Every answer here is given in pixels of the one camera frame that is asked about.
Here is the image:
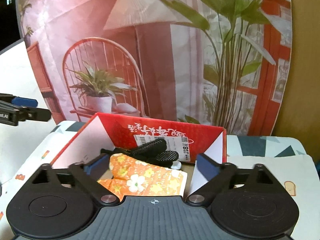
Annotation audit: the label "orange floral cloth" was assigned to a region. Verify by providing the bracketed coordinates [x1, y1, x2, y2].
[98, 153, 188, 200]

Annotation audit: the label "black mesh gloves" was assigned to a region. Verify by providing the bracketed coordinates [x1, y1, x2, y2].
[100, 138, 179, 168]

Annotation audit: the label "printed room backdrop poster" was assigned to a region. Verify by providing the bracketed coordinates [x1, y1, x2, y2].
[17, 0, 292, 135]

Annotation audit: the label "white board panel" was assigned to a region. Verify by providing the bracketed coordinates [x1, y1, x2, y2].
[1, 40, 55, 184]

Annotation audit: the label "red strawberry cardboard box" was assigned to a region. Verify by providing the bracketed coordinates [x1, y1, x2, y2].
[52, 113, 227, 179]

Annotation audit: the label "patterned white tablecloth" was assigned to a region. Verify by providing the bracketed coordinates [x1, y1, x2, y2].
[1, 121, 319, 239]

